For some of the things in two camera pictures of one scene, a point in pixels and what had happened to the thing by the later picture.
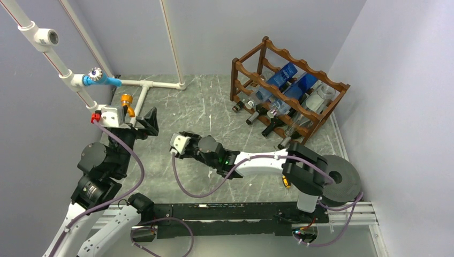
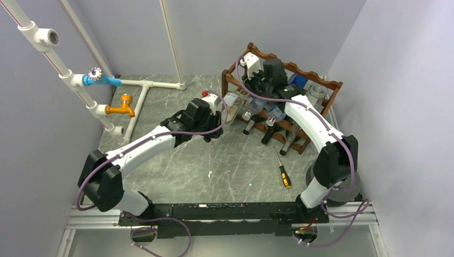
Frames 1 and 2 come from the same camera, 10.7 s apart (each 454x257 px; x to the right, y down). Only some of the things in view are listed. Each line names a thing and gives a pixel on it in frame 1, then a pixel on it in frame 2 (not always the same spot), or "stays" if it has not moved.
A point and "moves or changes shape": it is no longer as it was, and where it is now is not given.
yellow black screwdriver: [285, 182] stays
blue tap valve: [96, 75] stays
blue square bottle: [284, 74] -> [256, 105]
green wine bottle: [275, 122] moves or changes shape
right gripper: [195, 137] -> [249, 83]
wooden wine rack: [284, 91] moves or changes shape
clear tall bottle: [316, 103] moves or changes shape
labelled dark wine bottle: [262, 111] -> [249, 127]
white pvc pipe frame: [41, 39] stays
